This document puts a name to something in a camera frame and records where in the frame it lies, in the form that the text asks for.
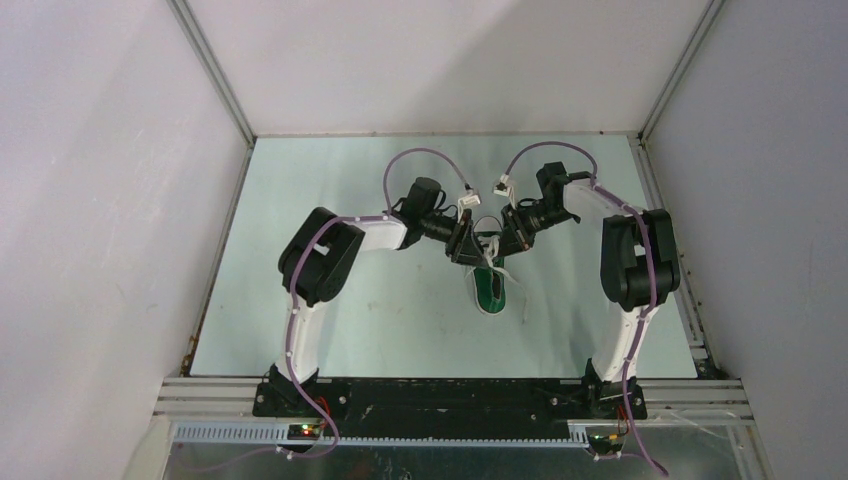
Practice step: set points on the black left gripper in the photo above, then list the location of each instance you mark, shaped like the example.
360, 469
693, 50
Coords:
463, 246

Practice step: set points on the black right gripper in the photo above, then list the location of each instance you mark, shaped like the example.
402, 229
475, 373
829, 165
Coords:
515, 236

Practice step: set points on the white shoelace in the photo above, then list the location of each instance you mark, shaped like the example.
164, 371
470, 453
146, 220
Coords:
525, 307

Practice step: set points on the green canvas sneaker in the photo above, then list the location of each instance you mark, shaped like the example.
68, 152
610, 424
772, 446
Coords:
488, 283

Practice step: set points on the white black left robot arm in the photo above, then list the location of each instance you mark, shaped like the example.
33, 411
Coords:
317, 262

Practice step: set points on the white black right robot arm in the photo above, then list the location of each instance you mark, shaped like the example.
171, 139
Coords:
639, 265

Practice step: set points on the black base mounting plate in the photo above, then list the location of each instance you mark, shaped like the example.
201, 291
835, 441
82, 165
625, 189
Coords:
453, 409

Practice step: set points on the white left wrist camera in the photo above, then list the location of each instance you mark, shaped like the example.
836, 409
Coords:
469, 200

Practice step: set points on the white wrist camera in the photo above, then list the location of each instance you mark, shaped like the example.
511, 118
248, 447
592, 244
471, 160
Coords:
469, 200
504, 187

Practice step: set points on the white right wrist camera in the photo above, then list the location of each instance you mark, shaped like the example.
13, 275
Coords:
504, 187

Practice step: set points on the aluminium frame rail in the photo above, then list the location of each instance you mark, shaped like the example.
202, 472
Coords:
714, 401

